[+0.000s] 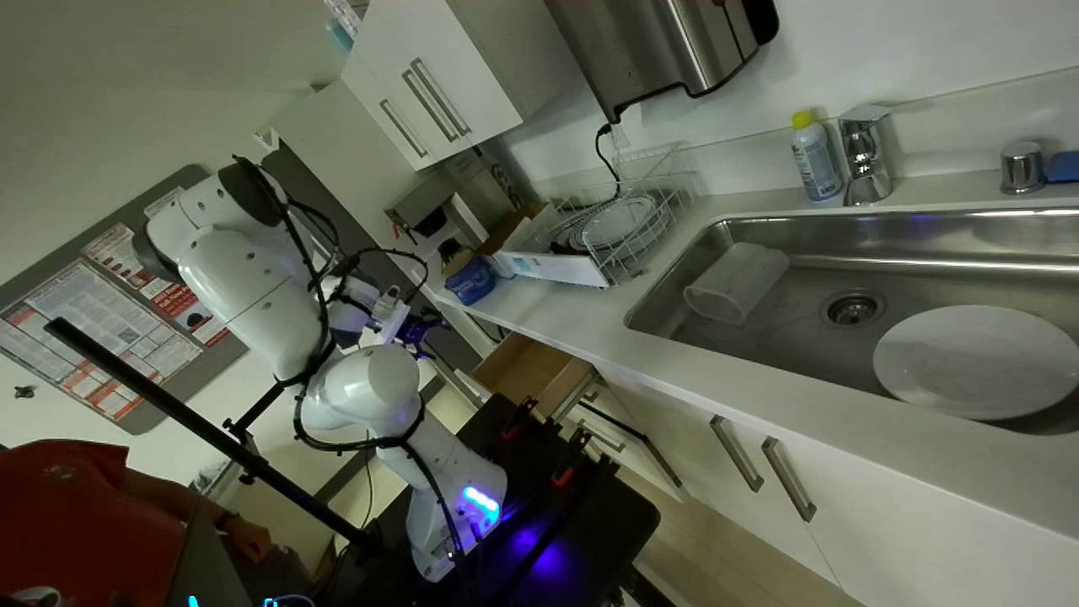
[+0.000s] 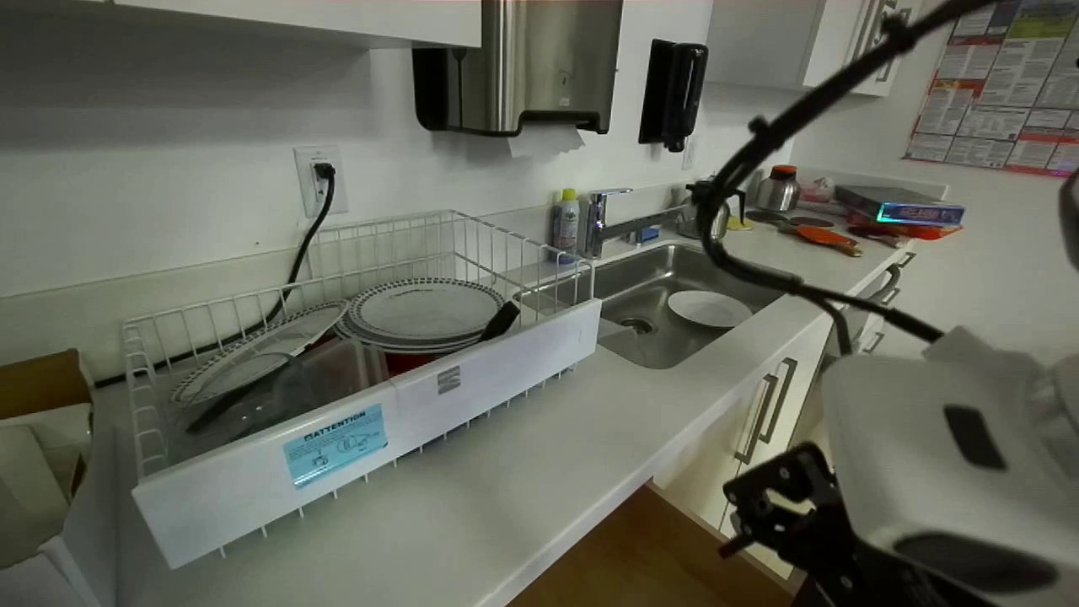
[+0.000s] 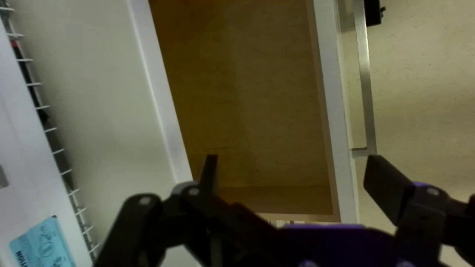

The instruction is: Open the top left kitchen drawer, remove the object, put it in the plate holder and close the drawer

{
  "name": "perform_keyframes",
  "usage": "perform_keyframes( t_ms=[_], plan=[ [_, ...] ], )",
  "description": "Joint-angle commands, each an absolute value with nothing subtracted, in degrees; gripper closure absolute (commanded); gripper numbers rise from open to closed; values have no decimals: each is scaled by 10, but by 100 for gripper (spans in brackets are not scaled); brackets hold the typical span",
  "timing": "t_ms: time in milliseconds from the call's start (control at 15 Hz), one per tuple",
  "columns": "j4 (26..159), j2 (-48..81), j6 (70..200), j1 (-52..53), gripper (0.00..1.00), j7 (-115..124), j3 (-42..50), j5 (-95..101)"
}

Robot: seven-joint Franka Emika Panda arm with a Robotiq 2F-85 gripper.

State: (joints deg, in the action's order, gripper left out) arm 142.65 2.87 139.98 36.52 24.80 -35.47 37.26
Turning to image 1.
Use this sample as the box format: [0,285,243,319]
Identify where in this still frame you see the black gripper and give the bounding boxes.
[365,285,447,351]

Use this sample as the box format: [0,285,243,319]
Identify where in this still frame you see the wooden kitchen drawer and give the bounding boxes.
[469,330,605,424]

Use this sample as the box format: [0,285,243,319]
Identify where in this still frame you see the grey round plate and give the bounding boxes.
[578,193,668,256]

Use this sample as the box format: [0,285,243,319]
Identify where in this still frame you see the white round plate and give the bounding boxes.
[872,302,1079,424]

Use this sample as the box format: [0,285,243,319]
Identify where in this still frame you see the blue box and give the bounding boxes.
[442,256,507,310]

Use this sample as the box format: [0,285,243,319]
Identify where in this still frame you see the brown cardboard box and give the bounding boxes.
[484,203,551,260]

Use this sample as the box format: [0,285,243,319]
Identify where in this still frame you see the black stand bar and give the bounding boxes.
[44,319,381,555]

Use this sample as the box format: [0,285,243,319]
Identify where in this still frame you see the white upper cabinet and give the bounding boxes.
[337,0,525,176]

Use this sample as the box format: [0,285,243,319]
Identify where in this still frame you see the dark laptop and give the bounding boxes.
[165,510,258,607]

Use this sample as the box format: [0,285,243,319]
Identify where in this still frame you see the grey rolled cloth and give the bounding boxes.
[682,239,794,330]

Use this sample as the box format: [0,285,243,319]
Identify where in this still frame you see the stainless steel kettle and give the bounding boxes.
[543,0,784,124]

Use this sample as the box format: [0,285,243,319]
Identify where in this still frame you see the person in red shirt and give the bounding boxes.
[0,438,281,607]

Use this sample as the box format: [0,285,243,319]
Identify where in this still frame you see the stainless steel sink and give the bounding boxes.
[620,199,1079,438]

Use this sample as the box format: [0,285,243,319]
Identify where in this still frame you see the yellow capped soap bottle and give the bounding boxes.
[785,106,851,206]

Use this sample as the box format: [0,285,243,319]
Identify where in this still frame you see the chrome faucet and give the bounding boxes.
[837,106,904,210]

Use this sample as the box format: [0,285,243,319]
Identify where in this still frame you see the white base cabinets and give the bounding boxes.
[448,302,1079,607]

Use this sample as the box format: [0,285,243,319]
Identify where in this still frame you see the small metal cylinder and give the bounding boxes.
[994,135,1048,199]

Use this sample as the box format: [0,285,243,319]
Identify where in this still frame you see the blue sponge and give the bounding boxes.
[1040,145,1079,188]

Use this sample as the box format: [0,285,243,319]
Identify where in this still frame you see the white wire dish rack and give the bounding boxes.
[486,142,698,293]

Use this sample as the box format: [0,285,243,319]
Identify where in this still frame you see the black power cable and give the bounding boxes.
[592,106,630,210]

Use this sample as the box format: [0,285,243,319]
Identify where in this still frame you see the wall poster board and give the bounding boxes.
[0,161,281,438]

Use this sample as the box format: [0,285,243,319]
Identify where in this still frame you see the metal cabinet door handle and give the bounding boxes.
[759,433,823,528]
[710,411,768,496]

